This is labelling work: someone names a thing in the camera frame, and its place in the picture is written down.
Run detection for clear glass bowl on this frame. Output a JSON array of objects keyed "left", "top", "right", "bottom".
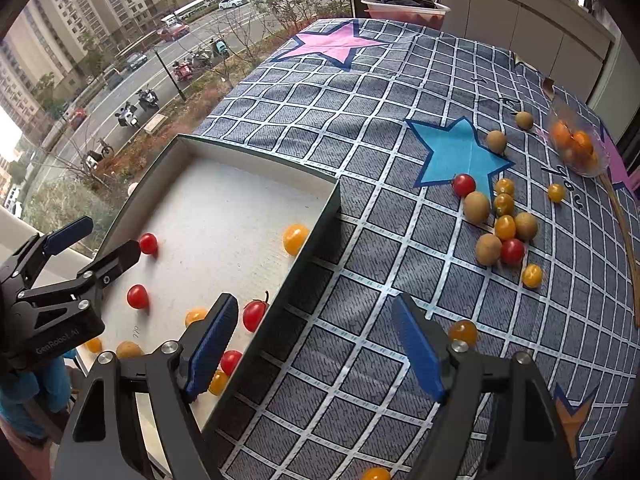
[{"left": 545, "top": 102, "right": 613, "bottom": 178}]

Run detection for white cabinet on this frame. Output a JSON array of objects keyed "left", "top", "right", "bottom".
[{"left": 442, "top": 0, "right": 618, "bottom": 106}]

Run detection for grey checked star blanket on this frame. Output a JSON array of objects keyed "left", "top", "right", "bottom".
[{"left": 192, "top": 17, "right": 640, "bottom": 480}]

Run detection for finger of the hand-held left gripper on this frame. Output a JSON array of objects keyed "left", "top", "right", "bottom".
[
  {"left": 17, "top": 240, "right": 142, "bottom": 307},
  {"left": 7, "top": 216, "right": 95, "bottom": 286}
]

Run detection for person's left forearm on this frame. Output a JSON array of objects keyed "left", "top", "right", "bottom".
[{"left": 0, "top": 355, "right": 72, "bottom": 442}]

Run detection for red car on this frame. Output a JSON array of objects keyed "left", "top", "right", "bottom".
[{"left": 156, "top": 22, "right": 191, "bottom": 42}]

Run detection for blue scooter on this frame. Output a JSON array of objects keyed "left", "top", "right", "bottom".
[{"left": 136, "top": 87, "right": 161, "bottom": 112}]

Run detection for pink plastic basin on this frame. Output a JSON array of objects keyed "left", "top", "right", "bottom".
[{"left": 361, "top": 0, "right": 451, "bottom": 31}]

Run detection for long white bus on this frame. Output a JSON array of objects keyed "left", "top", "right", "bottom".
[{"left": 172, "top": 0, "right": 221, "bottom": 21}]

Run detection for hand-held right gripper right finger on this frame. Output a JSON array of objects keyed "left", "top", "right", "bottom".
[{"left": 391, "top": 293, "right": 577, "bottom": 480}]

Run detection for grey cardboard box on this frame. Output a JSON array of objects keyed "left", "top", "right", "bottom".
[{"left": 75, "top": 133, "right": 343, "bottom": 480}]

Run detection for apartment buildings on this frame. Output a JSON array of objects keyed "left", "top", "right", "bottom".
[{"left": 0, "top": 0, "right": 261, "bottom": 126}]

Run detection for dark cloth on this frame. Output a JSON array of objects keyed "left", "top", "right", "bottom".
[{"left": 374, "top": 0, "right": 437, "bottom": 10}]

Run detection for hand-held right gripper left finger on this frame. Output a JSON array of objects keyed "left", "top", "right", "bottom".
[{"left": 51, "top": 293, "right": 240, "bottom": 480}]

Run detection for red cherry tomato with stem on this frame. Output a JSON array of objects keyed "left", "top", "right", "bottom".
[{"left": 242, "top": 291, "right": 271, "bottom": 333}]

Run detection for white scooter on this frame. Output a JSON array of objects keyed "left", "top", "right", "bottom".
[{"left": 115, "top": 102, "right": 141, "bottom": 128}]

